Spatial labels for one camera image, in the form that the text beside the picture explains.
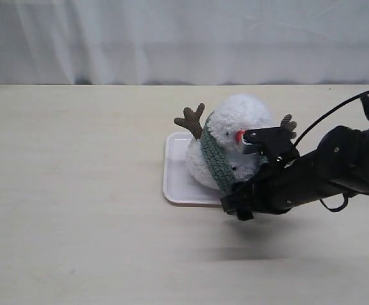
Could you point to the white rectangular tray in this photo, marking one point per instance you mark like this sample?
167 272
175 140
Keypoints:
186 179

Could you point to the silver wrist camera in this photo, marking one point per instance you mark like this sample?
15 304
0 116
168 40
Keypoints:
271 142

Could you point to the white plush snowman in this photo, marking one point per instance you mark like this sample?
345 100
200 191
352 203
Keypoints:
236 114

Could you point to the white backdrop curtain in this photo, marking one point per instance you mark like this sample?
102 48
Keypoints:
184 42

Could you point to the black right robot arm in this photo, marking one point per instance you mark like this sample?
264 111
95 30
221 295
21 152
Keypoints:
338 166

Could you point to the green fuzzy scarf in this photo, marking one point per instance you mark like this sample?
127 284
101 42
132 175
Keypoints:
216 160

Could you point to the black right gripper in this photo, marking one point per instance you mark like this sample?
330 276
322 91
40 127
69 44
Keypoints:
277 191

